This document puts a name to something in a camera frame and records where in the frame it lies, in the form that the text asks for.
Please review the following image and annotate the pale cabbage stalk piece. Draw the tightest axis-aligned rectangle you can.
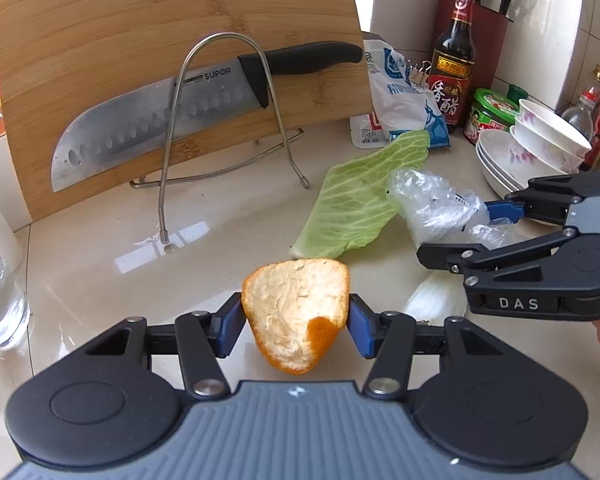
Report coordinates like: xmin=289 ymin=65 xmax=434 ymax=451
xmin=402 ymin=272 xmax=468 ymax=323

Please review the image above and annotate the metal wire board rack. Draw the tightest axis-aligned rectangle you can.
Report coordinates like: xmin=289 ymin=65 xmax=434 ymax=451
xmin=129 ymin=31 xmax=312 ymax=243

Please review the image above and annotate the white packet with red label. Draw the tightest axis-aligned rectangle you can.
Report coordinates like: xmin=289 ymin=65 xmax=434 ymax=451
xmin=350 ymin=112 xmax=396 ymax=150

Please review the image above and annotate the clear plastic wrap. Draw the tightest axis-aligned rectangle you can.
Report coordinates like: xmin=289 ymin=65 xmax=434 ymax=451
xmin=387 ymin=169 xmax=518 ymax=247

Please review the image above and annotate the green cabbage leaf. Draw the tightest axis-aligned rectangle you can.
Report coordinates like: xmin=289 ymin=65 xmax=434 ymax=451
xmin=289 ymin=129 xmax=432 ymax=261

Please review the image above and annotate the white deep plate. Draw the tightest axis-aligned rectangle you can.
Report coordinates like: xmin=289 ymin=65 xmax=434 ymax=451
xmin=477 ymin=157 xmax=573 ymax=201
xmin=475 ymin=129 xmax=531 ymax=186

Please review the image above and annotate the bunch of binder clips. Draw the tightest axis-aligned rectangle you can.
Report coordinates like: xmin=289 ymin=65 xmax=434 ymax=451
xmin=407 ymin=59 xmax=433 ymax=86

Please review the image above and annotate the dark red knife block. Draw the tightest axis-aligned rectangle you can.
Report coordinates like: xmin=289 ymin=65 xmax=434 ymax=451
xmin=434 ymin=0 xmax=511 ymax=121

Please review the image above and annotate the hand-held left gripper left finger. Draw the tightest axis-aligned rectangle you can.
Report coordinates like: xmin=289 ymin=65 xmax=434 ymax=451
xmin=82 ymin=292 xmax=249 ymax=402

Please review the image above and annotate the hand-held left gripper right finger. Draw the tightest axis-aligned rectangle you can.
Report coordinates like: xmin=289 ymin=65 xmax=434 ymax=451
xmin=347 ymin=292 xmax=511 ymax=402

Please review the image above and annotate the dark vinegar bottle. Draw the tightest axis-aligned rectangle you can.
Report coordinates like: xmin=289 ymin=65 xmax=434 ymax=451
xmin=427 ymin=0 xmax=477 ymax=128

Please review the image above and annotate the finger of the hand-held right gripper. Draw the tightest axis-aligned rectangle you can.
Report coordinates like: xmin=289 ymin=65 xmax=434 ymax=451
xmin=485 ymin=174 xmax=589 ymax=227
xmin=416 ymin=226 xmax=581 ymax=287

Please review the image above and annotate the floral white bowl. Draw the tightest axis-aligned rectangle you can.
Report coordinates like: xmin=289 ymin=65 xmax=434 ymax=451
xmin=515 ymin=98 xmax=593 ymax=157
xmin=509 ymin=125 xmax=586 ymax=177

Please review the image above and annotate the bamboo cutting board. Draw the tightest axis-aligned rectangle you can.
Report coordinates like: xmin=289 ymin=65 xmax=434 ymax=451
xmin=0 ymin=0 xmax=372 ymax=223

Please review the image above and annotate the black handled kitchen knife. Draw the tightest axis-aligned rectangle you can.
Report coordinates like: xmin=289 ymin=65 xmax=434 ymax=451
xmin=50 ymin=41 xmax=365 ymax=193

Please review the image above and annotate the clear plastic bottle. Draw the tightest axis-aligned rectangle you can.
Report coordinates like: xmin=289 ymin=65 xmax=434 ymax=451
xmin=560 ymin=104 xmax=596 ymax=142

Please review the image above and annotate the blue and white salt bag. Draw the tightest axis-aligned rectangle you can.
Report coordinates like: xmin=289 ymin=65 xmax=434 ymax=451
xmin=362 ymin=39 xmax=452 ymax=150

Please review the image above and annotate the orange peel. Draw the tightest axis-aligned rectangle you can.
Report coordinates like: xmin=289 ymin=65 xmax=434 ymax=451
xmin=241 ymin=258 xmax=352 ymax=376

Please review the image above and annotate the clear glass pitcher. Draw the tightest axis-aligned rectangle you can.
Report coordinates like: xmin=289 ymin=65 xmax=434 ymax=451
xmin=0 ymin=157 xmax=31 ymax=351

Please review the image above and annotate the green lidded jar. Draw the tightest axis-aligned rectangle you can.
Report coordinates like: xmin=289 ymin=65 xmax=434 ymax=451
xmin=463 ymin=85 xmax=530 ymax=147

